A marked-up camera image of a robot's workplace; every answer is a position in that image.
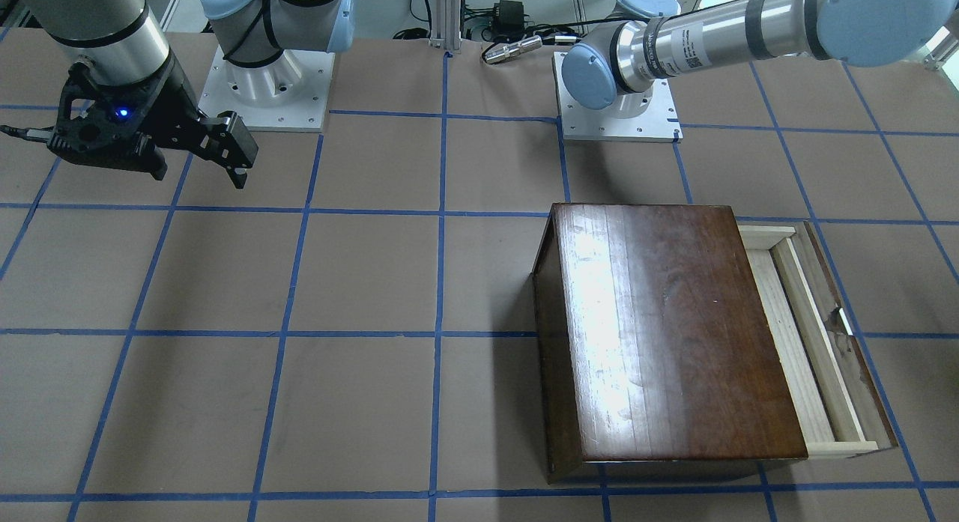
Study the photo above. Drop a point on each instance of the white base plate image right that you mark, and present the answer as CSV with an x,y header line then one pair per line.
x,y
599,121

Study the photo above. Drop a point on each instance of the dark wooden drawer cabinet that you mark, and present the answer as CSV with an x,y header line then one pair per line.
x,y
655,351

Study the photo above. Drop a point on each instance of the white base plate image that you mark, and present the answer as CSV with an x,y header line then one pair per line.
x,y
599,121
290,95

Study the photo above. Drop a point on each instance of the silver metal connector plug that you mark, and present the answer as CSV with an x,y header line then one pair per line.
x,y
500,52

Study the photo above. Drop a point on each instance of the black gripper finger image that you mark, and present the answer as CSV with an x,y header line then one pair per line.
x,y
227,142
237,172

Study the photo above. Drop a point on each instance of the aluminium frame post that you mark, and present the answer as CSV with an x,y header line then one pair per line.
x,y
445,24

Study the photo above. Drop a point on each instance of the silver robot arm image right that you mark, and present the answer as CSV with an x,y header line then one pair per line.
x,y
643,41

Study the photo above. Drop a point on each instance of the light wood drawer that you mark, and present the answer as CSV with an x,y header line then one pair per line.
x,y
832,389

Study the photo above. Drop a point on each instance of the white base plate image left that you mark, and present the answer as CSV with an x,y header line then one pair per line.
x,y
290,95

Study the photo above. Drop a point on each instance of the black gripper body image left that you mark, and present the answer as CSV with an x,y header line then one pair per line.
x,y
177,95

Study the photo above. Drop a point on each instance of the black power adapter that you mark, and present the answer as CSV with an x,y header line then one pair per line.
x,y
508,17

